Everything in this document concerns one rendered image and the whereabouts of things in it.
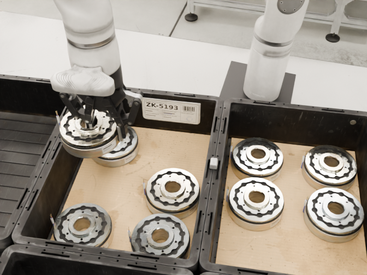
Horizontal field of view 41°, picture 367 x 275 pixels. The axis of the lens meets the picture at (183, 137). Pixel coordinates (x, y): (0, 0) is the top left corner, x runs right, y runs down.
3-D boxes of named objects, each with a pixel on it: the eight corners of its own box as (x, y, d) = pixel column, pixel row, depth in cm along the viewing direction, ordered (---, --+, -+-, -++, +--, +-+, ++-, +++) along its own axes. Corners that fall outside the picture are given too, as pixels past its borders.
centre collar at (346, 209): (321, 196, 91) (322, 194, 91) (349, 201, 90) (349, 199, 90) (321, 217, 88) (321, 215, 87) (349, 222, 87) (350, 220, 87)
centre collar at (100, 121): (80, 113, 86) (79, 110, 86) (106, 115, 85) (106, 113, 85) (70, 132, 83) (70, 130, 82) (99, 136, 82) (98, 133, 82)
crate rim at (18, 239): (86, 90, 106) (84, 82, 104) (223, 105, 102) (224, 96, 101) (11, 250, 78) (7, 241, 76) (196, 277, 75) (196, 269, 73)
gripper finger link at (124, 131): (116, 117, 81) (119, 138, 84) (133, 118, 80) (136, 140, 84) (118, 111, 82) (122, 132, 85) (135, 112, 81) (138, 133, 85)
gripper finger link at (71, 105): (68, 82, 80) (88, 107, 83) (59, 84, 80) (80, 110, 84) (63, 93, 78) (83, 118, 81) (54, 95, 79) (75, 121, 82)
